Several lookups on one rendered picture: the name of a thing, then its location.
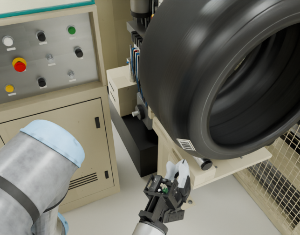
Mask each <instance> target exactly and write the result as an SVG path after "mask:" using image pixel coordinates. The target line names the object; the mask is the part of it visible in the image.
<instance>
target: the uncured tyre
mask: <svg viewBox="0 0 300 235"><path fill-rule="evenodd" d="M244 58H245V59H244ZM243 59H244V60H243ZM242 60H243V62H242V63H241V64H240V66H239V67H238V68H237V69H236V70H235V71H234V72H233V70H234V69H235V68H236V67H237V65H238V64H239V63H240V62H241V61H242ZM232 72H233V73H232ZM138 73H139V80H140V85H141V89H142V93H143V96H144V98H145V101H146V102H147V104H148V106H149V107H150V108H151V110H152V111H153V113H154V114H155V116H156V117H157V118H158V120H159V122H160V123H161V124H162V126H163V127H164V129H165V130H166V131H167V133H168V134H169V136H170V137H171V139H172V140H173V141H174V142H175V144H177V145H178V146H179V147H180V148H182V147H181V145H180V144H179V142H178V141H177V138H178V139H186V140H190V141H191V143H192V145H193V147H194V148H195V150H196V151H191V150H185V149H183V150H184V151H186V152H187V153H189V154H190V155H192V156H195V157H198V158H202V159H234V158H238V157H242V156H245V155H248V154H250V153H252V152H254V151H257V150H259V149H260V148H262V147H264V146H266V145H268V144H269V143H271V142H273V141H274V140H276V139H277V138H278V137H280V136H281V135H283V134H284V133H285V132H286V131H288V130H289V129H290V128H291V127H293V126H294V125H295V124H296V123H297V122H298V121H299V120H300V0H163V1H162V3H161V4H160V6H159V7H158V9H157V10H156V12H155V13H154V15H153V17H152V19H151V21H150V23H149V25H148V27H147V29H146V32H145V35H144V37H143V41H142V45H141V49H140V54H139V62H138ZM231 73H232V74H231ZM230 74H231V75H230ZM229 75H230V76H229Z"/></svg>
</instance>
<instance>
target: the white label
mask: <svg viewBox="0 0 300 235"><path fill-rule="evenodd" d="M177 141H178V142H179V144H180V145H181V147H182V149H185V150H191V151H196V150H195V148H194V147H193V145H192V143H191V141H190V140H186V139H178V138H177Z"/></svg>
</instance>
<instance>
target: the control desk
mask: <svg viewBox="0 0 300 235"><path fill-rule="evenodd" d="M34 120H47V121H50V122H52V123H55V124H57V125H59V126H60V127H62V128H63V129H65V130H66V131H68V132H69V133H70V134H71V135H72V136H73V137H74V138H75V139H76V140H77V141H78V142H79V143H80V145H81V146H82V148H83V150H84V154H85V158H84V161H83V162H82V163H81V167H80V168H78V169H77V170H76V171H75V173H74V174H73V175H72V177H71V179H70V184H69V189H68V193H67V195H66V197H65V199H64V200H63V201H62V202H61V203H60V205H59V207H58V212H59V213H60V214H62V213H65V212H68V211H70V210H73V209H76V208H78V207H81V206H84V205H87V204H89V203H92V202H94V201H97V200H100V199H102V198H105V197H108V196H110V195H113V194H116V193H118V192H120V185H119V177H118V170H117V163H116V152H115V145H114V138H113V131H112V123H111V116H110V109H109V99H108V92H107V83H106V76H105V69H104V61H103V54H102V44H101V37H100V29H99V22H98V15H97V7H96V5H95V4H92V5H86V6H79V7H71V8H65V9H58V10H52V11H45V12H39V13H33V14H24V15H17V16H11V17H5V18H0V148H2V147H3V146H4V145H5V144H6V143H7V142H8V141H9V140H11V139H12V138H13V137H14V136H15V135H16V134H17V133H19V132H20V131H19V130H20V129H21V128H24V127H26V126H27V125H28V124H29V123H31V122H32V121H34Z"/></svg>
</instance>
